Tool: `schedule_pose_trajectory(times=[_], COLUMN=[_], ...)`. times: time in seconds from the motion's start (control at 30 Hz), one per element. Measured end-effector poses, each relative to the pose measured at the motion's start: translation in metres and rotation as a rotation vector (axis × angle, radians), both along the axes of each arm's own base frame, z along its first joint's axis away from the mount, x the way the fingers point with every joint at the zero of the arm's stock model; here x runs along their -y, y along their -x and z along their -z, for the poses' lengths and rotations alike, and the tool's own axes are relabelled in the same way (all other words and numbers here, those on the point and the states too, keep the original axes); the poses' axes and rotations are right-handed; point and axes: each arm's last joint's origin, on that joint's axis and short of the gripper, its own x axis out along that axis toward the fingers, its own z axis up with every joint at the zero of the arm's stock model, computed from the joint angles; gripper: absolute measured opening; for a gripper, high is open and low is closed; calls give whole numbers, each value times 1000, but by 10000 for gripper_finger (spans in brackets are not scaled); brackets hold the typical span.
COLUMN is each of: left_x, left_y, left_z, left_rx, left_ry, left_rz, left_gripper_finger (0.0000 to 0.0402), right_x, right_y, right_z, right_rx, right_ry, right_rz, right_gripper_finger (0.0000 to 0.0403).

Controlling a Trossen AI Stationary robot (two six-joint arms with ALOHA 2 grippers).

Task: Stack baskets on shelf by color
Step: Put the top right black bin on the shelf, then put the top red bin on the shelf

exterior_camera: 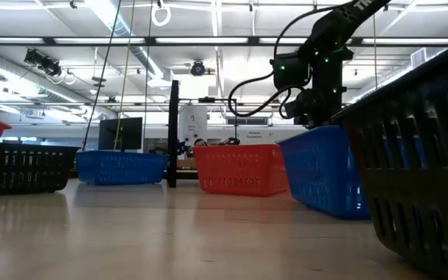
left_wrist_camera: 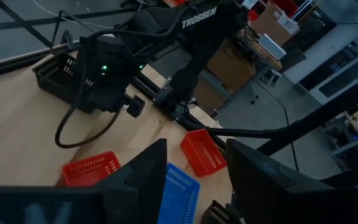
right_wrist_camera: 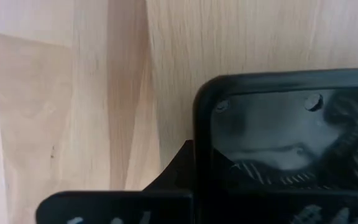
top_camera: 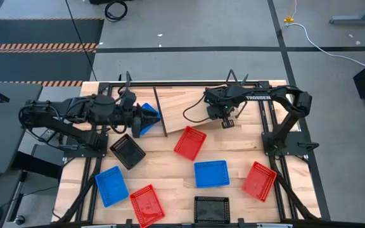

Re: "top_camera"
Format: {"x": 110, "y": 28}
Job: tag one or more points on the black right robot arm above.
{"x": 258, "y": 96}

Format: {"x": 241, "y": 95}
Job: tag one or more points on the yellow plug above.
{"x": 289, "y": 20}

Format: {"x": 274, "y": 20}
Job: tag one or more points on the black plastic slotted basket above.
{"x": 212, "y": 210}
{"x": 127, "y": 152}

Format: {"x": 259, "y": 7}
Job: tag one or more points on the grey desk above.
{"x": 5, "y": 133}

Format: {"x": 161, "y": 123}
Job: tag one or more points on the black hazard-striped floor mat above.
{"x": 43, "y": 31}

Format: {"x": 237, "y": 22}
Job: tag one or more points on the black aluminium table frame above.
{"x": 185, "y": 84}

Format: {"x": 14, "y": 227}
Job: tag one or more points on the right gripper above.
{"x": 227, "y": 112}

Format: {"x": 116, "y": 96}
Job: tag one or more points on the red plastic slotted basket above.
{"x": 147, "y": 206}
{"x": 259, "y": 181}
{"x": 190, "y": 143}

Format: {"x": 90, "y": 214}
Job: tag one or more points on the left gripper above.
{"x": 136, "y": 128}

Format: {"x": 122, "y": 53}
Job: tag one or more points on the black caster wheel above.
{"x": 20, "y": 219}

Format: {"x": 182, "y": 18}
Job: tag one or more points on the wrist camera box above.
{"x": 213, "y": 112}
{"x": 128, "y": 99}

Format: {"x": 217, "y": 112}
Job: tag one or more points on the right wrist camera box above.
{"x": 213, "y": 112}

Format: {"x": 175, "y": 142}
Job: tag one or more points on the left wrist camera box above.
{"x": 128, "y": 99}

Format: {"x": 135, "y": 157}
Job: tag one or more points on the wooden shelf with black frame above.
{"x": 176, "y": 104}

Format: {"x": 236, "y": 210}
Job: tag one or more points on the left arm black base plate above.
{"x": 84, "y": 154}

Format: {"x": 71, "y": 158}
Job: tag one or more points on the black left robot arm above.
{"x": 103, "y": 107}

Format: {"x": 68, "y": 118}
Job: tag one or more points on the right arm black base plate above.
{"x": 291, "y": 142}

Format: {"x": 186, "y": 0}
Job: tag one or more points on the grey metal table leg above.
{"x": 353, "y": 20}

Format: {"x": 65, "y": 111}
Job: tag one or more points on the blue plastic slotted basket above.
{"x": 111, "y": 187}
{"x": 151, "y": 109}
{"x": 211, "y": 174}

